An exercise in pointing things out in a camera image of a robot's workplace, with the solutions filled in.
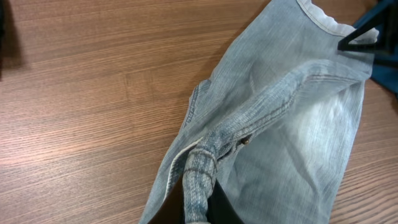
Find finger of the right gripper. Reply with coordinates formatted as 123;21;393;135
338;0;397;55

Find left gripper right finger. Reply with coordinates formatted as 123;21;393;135
206;180;244;224

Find light blue denim shorts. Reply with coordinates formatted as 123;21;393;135
141;0;373;223

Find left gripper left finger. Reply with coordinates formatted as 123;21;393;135
148;177;185;224

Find dark blue garment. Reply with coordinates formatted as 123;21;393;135
353;0;397;98

